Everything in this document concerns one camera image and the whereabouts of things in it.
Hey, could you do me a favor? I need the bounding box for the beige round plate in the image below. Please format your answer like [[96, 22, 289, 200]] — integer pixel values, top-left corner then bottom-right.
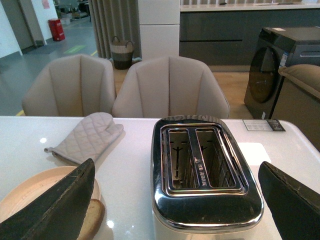
[[0, 165, 102, 224]]

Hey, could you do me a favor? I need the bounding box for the beige curtain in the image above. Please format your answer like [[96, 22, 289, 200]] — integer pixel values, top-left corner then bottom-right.
[[88, 0, 141, 59]]

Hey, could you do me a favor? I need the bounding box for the right beige upholstered chair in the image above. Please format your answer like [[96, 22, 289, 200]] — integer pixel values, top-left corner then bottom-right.
[[112, 56, 230, 119]]

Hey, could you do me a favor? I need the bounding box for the white refrigerator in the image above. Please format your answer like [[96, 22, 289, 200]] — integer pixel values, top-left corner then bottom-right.
[[137, 0, 180, 61]]

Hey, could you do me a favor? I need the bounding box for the red fire extinguisher box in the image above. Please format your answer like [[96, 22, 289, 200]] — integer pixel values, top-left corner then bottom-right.
[[48, 18, 65, 42]]

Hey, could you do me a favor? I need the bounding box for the beige upholstered chair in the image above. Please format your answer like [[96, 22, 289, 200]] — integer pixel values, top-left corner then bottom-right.
[[22, 54, 116, 117], [112, 56, 230, 119]]

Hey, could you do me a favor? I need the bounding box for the white chrome toaster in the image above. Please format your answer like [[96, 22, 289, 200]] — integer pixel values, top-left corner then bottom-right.
[[150, 115, 264, 240]]

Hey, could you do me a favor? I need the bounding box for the left beige upholstered chair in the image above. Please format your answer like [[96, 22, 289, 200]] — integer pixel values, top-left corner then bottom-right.
[[22, 54, 116, 117]]

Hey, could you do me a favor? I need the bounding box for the woven basket with handles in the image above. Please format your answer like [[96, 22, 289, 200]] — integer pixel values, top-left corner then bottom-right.
[[110, 36, 135, 70]]

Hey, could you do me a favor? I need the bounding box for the slice of bread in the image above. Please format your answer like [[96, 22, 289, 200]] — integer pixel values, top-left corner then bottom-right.
[[77, 199, 105, 240]]

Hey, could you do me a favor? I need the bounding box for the beige sofa armrest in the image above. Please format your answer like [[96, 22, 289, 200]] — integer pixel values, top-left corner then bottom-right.
[[272, 64, 320, 150]]

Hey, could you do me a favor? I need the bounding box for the dark grey kitchen cabinet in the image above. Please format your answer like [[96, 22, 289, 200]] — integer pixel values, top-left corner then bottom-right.
[[179, 5, 320, 66]]

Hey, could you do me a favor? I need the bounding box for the black washing machine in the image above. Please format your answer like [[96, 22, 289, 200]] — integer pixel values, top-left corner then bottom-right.
[[243, 25, 320, 120]]

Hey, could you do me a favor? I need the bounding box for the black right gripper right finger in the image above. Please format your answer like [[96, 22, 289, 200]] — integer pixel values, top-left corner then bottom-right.
[[258, 161, 320, 240]]

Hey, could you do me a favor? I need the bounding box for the grey quilted oven mitt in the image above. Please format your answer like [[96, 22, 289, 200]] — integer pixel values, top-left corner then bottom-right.
[[44, 112, 124, 164]]

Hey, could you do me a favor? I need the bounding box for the black information card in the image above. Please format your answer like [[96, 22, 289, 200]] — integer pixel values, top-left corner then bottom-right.
[[242, 119, 286, 132]]

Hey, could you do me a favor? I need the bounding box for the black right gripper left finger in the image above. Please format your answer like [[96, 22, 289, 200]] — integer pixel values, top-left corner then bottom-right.
[[0, 158, 95, 240]]

